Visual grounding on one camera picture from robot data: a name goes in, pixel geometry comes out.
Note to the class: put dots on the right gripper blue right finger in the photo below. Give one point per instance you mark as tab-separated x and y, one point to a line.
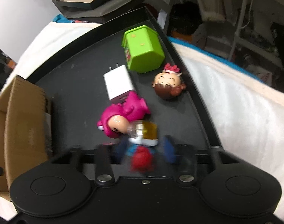
182	158

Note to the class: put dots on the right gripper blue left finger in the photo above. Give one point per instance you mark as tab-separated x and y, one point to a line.
105	156

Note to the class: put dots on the pink dinosaur costume figurine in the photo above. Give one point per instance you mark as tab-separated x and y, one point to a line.
116	118

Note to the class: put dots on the red and yellow toy figure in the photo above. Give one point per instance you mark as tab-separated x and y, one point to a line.
143	136

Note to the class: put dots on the white usb wall charger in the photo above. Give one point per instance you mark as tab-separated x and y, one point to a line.
118	84

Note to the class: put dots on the brown-haired girl figurine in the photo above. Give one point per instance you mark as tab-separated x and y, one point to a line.
168	84

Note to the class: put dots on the green hexagonal container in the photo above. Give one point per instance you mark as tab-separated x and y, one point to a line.
143	50

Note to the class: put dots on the white table cloth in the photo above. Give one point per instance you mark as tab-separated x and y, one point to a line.
248	114

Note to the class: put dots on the black shallow tray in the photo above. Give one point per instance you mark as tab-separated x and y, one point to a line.
73	81

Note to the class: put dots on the brown cardboard box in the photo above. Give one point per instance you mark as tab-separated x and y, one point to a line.
25	131

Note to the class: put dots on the white wire shelf rack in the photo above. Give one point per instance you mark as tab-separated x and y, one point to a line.
262	13

